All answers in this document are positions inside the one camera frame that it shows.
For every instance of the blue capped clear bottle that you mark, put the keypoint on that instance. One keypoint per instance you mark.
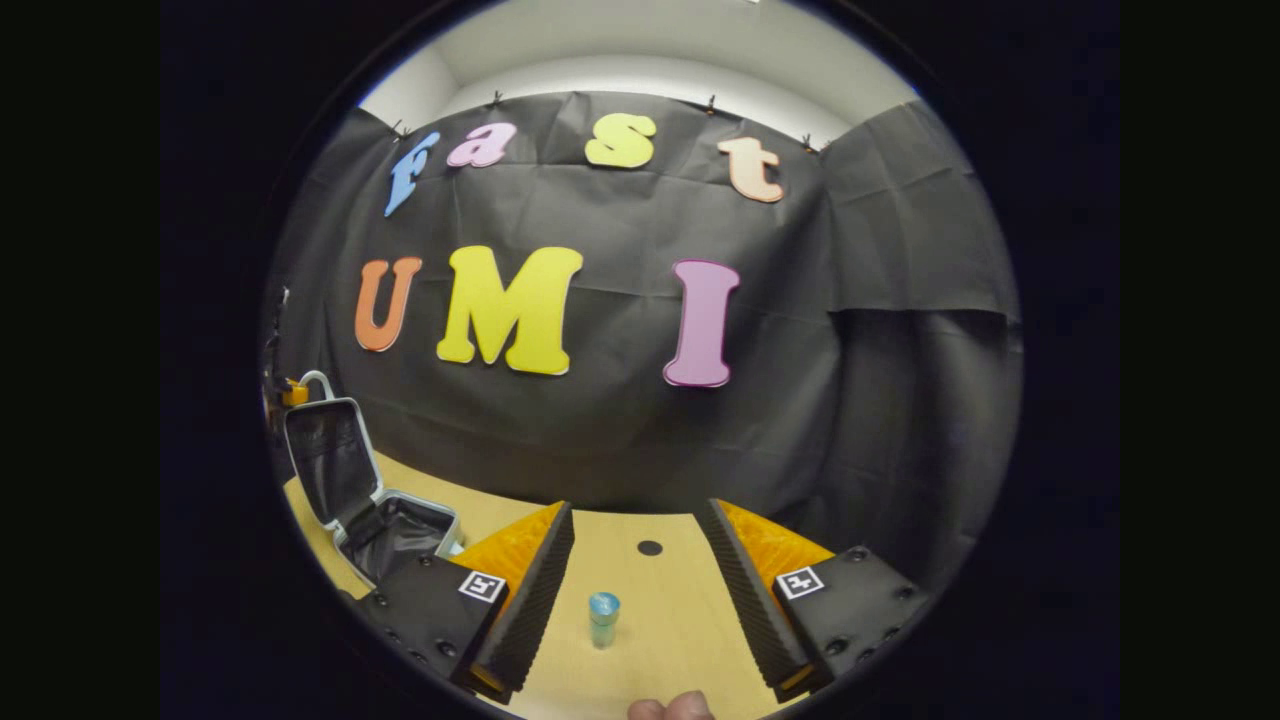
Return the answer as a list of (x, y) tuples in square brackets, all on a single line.
[(604, 620)]

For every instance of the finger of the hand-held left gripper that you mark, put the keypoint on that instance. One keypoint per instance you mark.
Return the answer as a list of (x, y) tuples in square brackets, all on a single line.
[(295, 393)]

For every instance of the black backdrop cloth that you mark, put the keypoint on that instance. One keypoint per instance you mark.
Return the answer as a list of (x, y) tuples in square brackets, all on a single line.
[(620, 440)]

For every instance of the light blue suitcase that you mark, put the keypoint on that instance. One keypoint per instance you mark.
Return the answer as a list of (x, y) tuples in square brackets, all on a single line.
[(325, 460)]

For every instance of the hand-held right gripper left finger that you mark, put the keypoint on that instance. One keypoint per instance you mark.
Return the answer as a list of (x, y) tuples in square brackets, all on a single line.
[(530, 600)]

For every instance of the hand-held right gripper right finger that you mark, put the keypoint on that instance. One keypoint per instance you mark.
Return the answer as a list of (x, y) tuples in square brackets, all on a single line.
[(750, 600)]

